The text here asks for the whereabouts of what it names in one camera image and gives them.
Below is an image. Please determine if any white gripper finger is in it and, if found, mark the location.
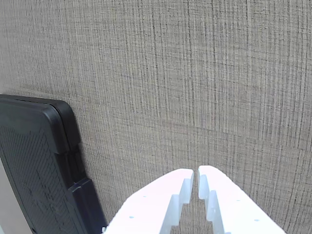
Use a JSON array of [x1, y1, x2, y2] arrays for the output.
[[197, 165, 289, 234], [101, 168, 195, 234]]

